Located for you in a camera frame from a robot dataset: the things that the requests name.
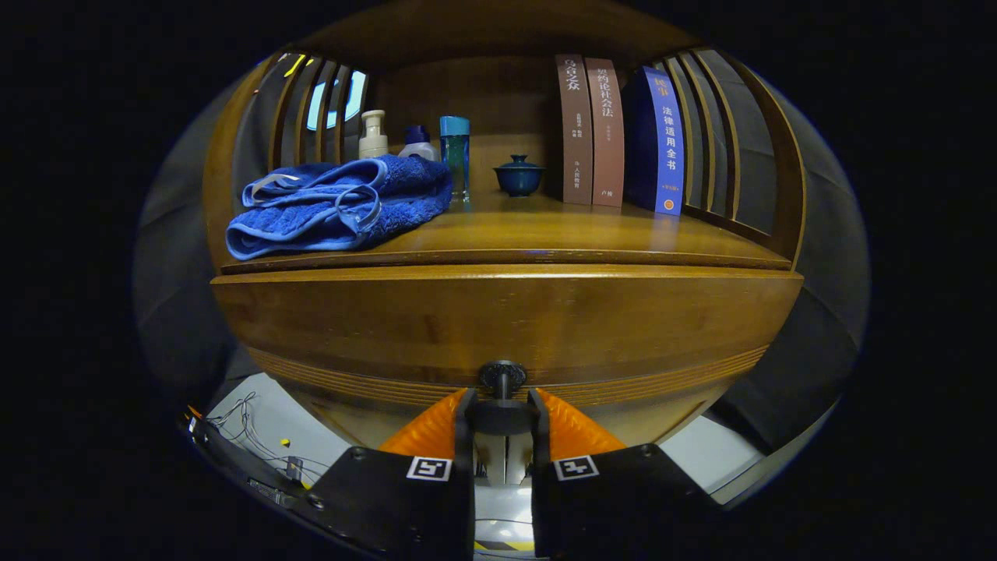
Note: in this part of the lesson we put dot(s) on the wooden countertop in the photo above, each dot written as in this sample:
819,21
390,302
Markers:
545,234

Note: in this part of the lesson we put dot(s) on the wooden drawer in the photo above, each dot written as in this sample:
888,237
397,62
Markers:
506,319

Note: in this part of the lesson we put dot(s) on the white pump bottle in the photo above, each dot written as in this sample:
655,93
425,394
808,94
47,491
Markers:
373,136

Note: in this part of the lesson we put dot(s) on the wooden cabinet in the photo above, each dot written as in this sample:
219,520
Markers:
467,86

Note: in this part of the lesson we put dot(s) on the blue lidded teacup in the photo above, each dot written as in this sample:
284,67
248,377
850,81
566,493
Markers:
519,175

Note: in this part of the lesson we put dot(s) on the clear teal bottle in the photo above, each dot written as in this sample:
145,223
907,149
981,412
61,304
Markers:
455,152

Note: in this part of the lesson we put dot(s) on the white bottle with blue cap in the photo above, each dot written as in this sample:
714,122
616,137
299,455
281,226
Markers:
419,144

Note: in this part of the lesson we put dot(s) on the reddish brown book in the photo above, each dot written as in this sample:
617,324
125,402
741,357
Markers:
607,132

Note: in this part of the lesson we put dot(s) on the blue book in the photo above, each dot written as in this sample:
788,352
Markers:
662,144

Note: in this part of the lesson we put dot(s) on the wooden cabinet door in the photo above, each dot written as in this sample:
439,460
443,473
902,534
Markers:
519,460
491,460

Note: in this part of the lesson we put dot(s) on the dark brown book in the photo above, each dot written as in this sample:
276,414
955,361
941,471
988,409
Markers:
576,128

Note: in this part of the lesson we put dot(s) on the black drawer knob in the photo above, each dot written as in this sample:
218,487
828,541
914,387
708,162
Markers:
502,417

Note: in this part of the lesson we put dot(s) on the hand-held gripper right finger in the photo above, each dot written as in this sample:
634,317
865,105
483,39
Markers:
607,506

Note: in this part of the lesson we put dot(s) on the blue towel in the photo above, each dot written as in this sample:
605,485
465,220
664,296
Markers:
335,210

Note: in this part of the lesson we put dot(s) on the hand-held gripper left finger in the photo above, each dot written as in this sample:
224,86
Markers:
405,506

